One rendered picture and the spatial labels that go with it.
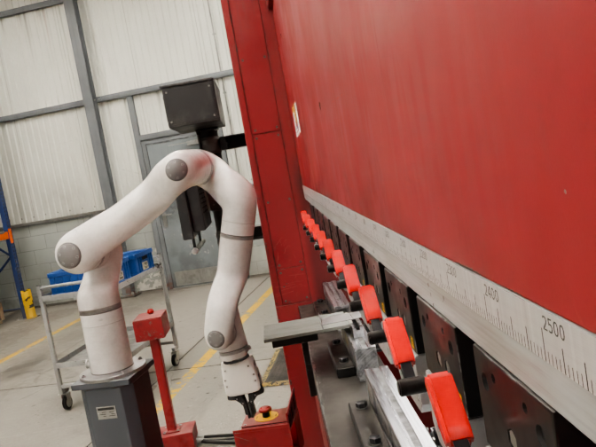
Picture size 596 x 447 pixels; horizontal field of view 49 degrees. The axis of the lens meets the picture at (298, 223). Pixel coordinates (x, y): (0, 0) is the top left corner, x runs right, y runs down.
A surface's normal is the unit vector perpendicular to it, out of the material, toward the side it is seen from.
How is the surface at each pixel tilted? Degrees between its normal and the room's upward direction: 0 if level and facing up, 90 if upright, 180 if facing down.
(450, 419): 39
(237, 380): 92
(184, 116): 90
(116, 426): 90
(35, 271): 90
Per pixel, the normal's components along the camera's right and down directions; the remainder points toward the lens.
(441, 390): -0.11, -0.70
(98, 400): -0.18, 0.12
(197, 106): 0.06, 0.08
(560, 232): -0.98, 0.18
